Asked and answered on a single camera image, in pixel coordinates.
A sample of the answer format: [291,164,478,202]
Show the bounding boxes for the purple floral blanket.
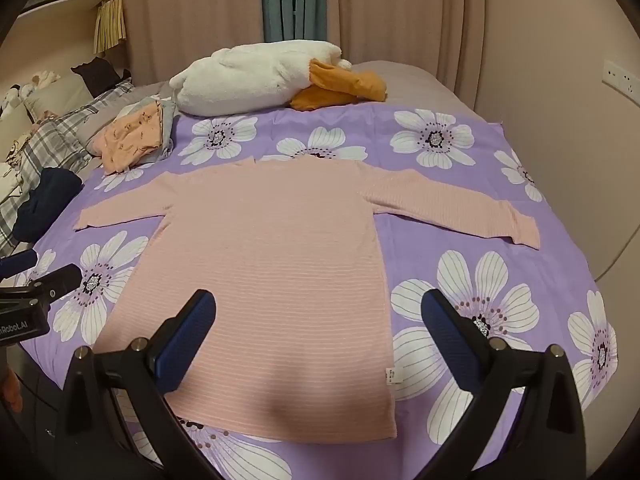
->
[20,102,621,480]

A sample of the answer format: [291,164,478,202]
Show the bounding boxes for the black cloth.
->
[71,56,132,98]

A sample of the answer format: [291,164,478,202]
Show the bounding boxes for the orange printed folded garment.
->
[94,102,166,176]

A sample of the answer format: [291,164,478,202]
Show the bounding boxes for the grey folded garment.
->
[115,97,179,163]

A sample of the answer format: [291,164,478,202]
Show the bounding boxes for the teal curtain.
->
[261,0,341,46]

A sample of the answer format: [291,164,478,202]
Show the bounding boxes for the white wall socket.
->
[602,60,640,101]

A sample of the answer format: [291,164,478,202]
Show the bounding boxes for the grey bed sheet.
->
[350,60,476,111]

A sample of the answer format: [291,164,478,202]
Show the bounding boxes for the plaid pillow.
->
[0,79,136,256]

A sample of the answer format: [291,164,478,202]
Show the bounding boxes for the white goose plush toy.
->
[169,40,388,117]

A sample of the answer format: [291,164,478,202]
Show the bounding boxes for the pink curtain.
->
[115,0,486,111]

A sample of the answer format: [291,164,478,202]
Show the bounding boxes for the navy cloth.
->
[14,167,84,242]

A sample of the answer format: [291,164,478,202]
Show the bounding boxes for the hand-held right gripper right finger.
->
[421,287,587,480]

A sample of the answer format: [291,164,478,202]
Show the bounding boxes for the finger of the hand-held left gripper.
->
[20,264,82,301]
[0,250,38,281]

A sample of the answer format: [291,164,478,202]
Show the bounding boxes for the small plush toys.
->
[0,70,61,126]

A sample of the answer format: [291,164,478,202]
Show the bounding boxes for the yellow hanging fabric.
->
[94,0,126,55]

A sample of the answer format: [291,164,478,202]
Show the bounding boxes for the pink striped long-sleeve shirt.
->
[74,156,542,445]

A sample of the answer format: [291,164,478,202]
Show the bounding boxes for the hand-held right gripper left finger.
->
[52,288,217,480]

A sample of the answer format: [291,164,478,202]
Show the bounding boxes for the wall shelf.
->
[15,0,115,23]

